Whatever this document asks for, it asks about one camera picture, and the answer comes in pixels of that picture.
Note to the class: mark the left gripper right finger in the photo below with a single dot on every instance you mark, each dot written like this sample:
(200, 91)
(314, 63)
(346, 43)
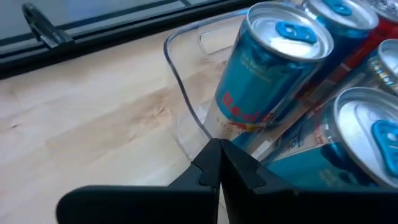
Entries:
(295, 205)

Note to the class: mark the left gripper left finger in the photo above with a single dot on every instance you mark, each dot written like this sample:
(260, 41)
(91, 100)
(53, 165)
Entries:
(149, 202)

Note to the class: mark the blue silver energy drink can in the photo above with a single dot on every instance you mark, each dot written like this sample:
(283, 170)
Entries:
(267, 81)
(342, 149)
(342, 21)
(384, 65)

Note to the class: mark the clear plastic bin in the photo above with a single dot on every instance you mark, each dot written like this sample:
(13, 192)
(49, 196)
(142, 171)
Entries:
(186, 93)

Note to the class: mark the red cola can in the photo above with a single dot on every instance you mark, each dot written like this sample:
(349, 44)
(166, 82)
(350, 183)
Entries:
(384, 31)

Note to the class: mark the small black clamp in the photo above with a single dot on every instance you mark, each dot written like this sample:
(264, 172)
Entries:
(43, 29)

